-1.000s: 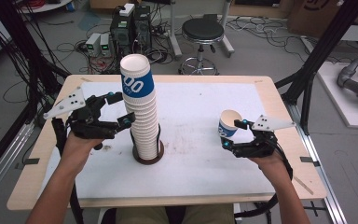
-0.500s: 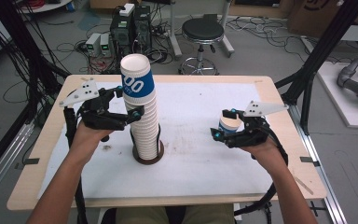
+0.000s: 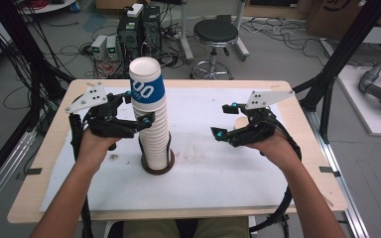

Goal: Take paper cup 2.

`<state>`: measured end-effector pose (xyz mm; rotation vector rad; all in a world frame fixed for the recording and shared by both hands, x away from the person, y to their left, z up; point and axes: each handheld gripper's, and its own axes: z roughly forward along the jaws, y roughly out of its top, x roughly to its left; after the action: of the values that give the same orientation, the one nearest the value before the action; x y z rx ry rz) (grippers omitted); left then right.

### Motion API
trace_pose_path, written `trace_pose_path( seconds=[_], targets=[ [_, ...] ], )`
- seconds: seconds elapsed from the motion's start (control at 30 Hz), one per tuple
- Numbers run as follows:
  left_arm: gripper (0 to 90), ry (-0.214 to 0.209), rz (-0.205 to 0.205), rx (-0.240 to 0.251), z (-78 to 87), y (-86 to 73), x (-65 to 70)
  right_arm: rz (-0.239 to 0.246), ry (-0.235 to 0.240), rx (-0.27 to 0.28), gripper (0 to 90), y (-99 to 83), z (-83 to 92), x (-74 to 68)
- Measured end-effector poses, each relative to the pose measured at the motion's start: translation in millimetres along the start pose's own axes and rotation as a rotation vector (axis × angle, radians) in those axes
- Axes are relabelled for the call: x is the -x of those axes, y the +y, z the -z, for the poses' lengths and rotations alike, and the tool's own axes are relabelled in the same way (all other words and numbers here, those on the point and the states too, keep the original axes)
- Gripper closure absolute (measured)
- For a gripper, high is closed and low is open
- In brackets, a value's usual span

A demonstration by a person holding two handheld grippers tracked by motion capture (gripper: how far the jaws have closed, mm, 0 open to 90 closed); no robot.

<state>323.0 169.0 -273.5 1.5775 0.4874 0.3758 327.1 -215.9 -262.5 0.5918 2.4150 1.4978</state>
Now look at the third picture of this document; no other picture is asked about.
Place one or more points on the white desk leg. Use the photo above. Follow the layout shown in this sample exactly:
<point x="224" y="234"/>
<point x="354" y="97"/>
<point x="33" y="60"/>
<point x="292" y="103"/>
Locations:
<point x="241" y="36"/>
<point x="186" y="36"/>

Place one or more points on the person's right hand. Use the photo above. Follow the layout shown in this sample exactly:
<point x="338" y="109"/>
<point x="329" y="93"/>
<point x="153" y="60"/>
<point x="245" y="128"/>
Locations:
<point x="279" y="148"/>

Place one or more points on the person's left hand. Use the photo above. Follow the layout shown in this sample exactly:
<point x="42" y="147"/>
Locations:
<point x="94" y="148"/>

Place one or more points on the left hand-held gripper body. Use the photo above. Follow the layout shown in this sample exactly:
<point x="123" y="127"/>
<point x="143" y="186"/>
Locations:
<point x="107" y="122"/>

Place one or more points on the stack of white paper cups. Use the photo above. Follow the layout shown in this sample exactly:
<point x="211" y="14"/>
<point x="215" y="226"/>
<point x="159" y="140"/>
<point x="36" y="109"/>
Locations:
<point x="153" y="132"/>

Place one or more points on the cardboard box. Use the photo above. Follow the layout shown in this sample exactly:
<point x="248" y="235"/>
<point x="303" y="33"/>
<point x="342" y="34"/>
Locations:
<point x="337" y="16"/>

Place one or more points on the brown cup holder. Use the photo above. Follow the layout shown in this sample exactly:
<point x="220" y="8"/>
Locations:
<point x="158" y="172"/>

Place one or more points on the white box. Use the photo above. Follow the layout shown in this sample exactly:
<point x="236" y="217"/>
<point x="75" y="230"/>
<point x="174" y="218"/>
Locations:
<point x="135" y="10"/>

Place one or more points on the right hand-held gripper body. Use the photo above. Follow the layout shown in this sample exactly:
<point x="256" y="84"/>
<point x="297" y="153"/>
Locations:
<point x="256" y="129"/>

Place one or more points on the white floor board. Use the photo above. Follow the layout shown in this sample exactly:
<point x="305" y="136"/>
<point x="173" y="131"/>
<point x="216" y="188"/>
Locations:
<point x="363" y="109"/>

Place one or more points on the grey power supply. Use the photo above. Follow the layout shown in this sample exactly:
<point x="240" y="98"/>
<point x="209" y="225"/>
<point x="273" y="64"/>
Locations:
<point x="112" y="48"/>
<point x="98" y="48"/>

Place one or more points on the black tape strip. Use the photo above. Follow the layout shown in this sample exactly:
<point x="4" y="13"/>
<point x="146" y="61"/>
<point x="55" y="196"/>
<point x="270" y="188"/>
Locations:
<point x="33" y="171"/>
<point x="329" y="171"/>

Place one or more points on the person's left leg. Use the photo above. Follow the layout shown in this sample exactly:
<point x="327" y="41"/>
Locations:
<point x="150" y="230"/>

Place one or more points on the white table leg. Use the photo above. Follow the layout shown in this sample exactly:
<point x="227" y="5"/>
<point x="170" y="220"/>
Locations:
<point x="252" y="228"/>

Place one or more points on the black round stool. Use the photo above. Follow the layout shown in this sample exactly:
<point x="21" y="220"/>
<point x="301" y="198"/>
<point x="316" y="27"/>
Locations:
<point x="215" y="32"/>

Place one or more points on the white round table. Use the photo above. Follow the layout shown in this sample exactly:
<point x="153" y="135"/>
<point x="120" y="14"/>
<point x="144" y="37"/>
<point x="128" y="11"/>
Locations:
<point x="51" y="7"/>

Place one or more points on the black computer tower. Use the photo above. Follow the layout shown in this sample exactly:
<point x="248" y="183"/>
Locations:
<point x="152" y="28"/>
<point x="130" y="36"/>

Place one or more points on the white table mat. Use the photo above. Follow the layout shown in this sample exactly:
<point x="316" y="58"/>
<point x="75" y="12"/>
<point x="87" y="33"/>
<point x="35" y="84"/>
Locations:
<point x="218" y="165"/>

